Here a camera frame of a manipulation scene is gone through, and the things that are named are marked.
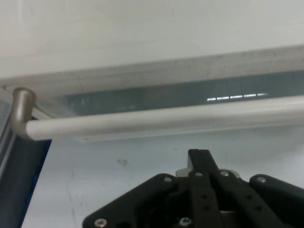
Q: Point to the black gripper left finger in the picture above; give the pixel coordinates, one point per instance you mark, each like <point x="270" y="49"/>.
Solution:
<point x="147" y="204"/>

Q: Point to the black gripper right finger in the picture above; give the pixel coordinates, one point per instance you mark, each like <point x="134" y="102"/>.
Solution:
<point x="280" y="204"/>

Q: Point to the cream toaster oven body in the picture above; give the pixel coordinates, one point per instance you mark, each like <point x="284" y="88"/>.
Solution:
<point x="152" y="28"/>

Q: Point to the aluminium rail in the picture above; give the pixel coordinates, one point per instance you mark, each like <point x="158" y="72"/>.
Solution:
<point x="19" y="171"/>

